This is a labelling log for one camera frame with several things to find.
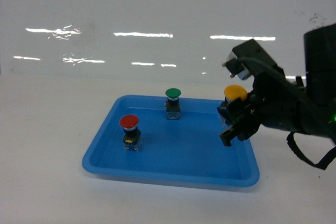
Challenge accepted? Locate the green push button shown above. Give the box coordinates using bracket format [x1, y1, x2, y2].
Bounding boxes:
[165, 88, 181, 120]

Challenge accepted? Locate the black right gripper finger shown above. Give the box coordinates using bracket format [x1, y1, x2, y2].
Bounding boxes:
[219, 113, 260, 147]
[217, 98, 251, 125]

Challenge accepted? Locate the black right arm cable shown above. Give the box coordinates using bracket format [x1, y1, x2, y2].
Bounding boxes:
[286, 131, 336, 170]

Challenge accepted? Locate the red push button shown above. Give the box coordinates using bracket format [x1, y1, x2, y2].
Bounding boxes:
[119, 114, 142, 152]

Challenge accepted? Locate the blue plastic tray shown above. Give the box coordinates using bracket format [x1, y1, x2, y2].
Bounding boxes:
[82, 95, 259, 190]

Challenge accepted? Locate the yellow push button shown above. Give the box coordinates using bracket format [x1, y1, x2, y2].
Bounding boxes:
[216, 84, 248, 127]

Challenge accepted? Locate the white glossy back panel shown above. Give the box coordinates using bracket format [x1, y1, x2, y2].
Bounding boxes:
[1, 0, 335, 84]

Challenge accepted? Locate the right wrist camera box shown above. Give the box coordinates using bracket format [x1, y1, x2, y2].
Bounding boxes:
[222, 39, 284, 80]

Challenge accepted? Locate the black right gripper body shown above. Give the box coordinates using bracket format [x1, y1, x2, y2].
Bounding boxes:
[246, 61, 304, 132]

